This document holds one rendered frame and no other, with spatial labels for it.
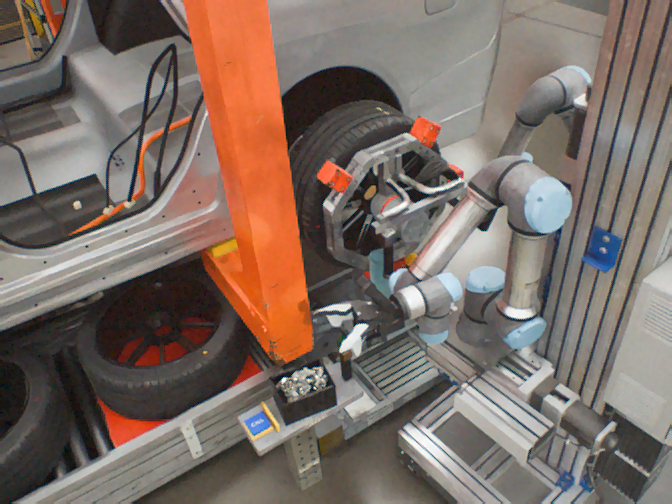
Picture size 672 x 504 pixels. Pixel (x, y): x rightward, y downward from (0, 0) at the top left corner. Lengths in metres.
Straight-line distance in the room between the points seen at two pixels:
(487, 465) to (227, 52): 1.65
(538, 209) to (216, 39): 0.85
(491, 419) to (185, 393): 1.16
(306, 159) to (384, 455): 1.24
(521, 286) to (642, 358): 0.36
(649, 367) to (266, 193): 1.13
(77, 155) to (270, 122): 1.49
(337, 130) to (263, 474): 1.40
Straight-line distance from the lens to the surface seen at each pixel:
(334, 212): 2.22
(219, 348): 2.44
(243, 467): 2.71
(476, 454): 2.45
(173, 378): 2.40
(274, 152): 1.77
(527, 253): 1.58
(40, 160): 3.05
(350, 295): 2.93
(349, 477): 2.62
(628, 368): 1.83
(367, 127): 2.28
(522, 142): 2.23
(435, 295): 1.48
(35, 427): 2.47
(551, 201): 1.47
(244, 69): 1.64
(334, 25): 2.38
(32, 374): 2.63
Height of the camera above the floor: 2.27
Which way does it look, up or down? 40 degrees down
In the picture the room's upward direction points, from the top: 5 degrees counter-clockwise
